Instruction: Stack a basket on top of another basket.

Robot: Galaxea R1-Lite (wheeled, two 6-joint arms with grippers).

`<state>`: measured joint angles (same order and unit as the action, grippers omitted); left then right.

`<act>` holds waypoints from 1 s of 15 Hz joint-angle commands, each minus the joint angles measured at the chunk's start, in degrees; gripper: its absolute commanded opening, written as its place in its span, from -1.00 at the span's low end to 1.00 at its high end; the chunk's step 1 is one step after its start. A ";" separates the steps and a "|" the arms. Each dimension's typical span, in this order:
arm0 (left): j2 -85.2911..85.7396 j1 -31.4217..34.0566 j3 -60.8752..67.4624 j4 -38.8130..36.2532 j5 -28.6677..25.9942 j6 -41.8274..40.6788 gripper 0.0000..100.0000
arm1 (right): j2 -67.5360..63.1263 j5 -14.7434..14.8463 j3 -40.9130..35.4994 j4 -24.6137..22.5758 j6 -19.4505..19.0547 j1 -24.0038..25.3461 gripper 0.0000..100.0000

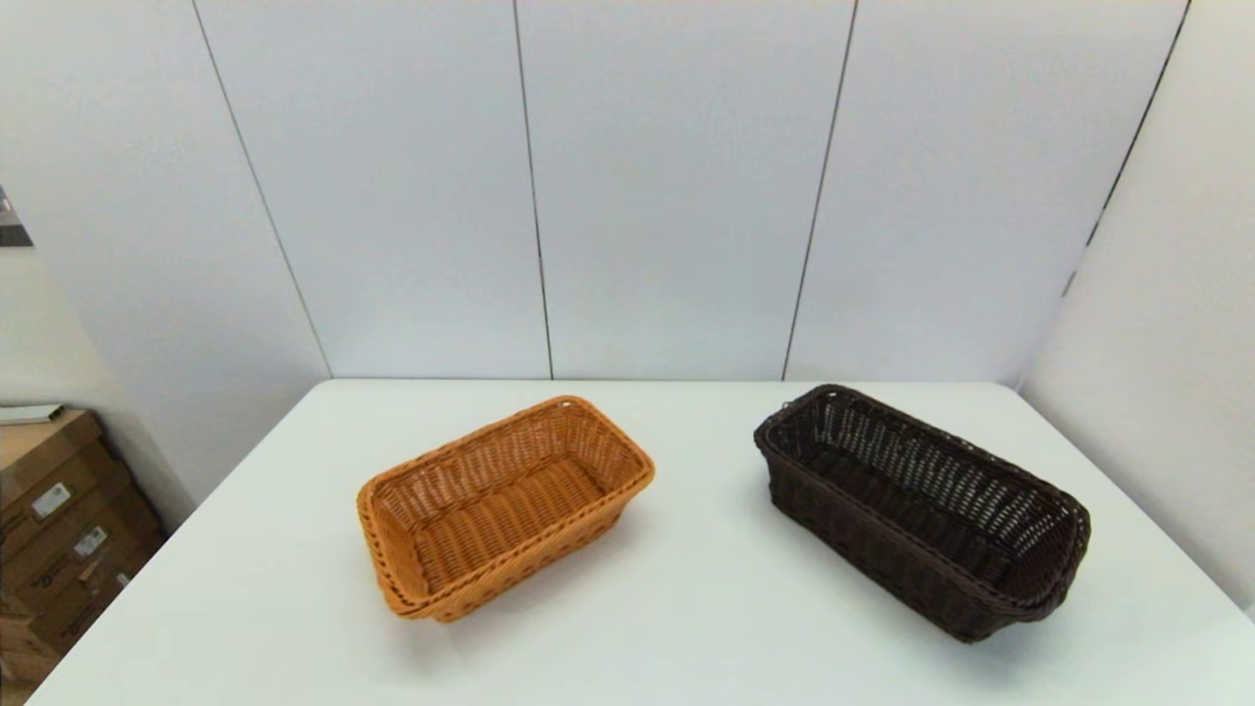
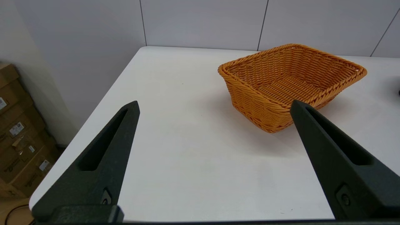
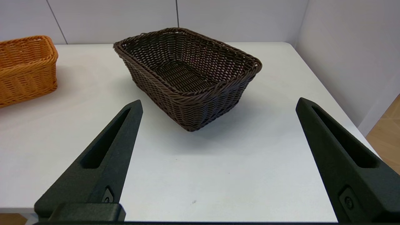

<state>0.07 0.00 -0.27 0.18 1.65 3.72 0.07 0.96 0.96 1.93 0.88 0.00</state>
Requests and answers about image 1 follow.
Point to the dark brown wicker basket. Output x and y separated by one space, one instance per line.
931 500

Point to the flat white item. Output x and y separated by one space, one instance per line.
25 413

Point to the brown cardboard box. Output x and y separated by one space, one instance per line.
59 561
39 446
90 603
15 637

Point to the orange wicker basket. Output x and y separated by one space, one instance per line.
490 520

